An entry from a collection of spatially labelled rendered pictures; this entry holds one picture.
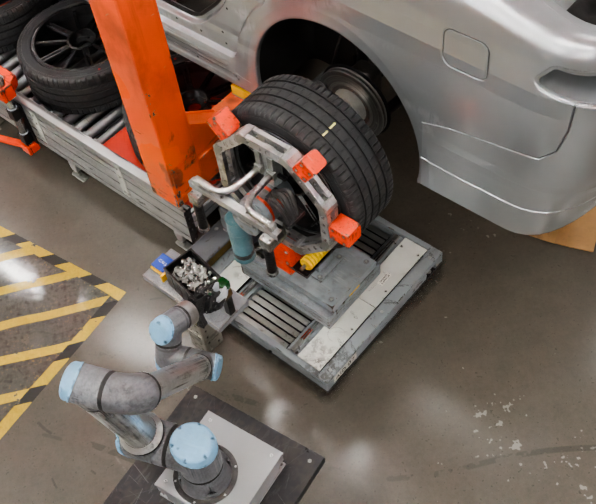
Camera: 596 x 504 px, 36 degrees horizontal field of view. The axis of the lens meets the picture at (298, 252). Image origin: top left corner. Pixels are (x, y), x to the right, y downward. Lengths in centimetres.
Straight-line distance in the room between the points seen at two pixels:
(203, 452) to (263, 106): 119
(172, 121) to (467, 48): 121
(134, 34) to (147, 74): 18
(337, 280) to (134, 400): 152
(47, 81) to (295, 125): 178
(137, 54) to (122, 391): 124
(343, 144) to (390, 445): 127
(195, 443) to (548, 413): 150
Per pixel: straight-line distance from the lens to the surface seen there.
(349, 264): 392
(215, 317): 356
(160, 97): 343
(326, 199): 316
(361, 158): 319
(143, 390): 259
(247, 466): 331
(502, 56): 284
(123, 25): 317
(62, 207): 470
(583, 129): 293
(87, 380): 260
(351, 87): 357
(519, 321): 405
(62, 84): 458
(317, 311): 389
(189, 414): 355
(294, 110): 318
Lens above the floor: 341
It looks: 53 degrees down
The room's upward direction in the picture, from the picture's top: 9 degrees counter-clockwise
